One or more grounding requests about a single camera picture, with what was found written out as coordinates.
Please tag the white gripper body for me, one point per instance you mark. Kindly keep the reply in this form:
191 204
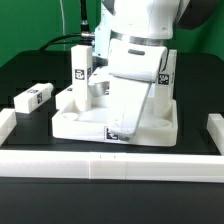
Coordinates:
132 69

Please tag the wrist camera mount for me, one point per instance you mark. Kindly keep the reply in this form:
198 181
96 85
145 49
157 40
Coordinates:
99 81

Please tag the white U-shaped fence frame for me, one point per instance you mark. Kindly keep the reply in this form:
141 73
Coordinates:
92 165

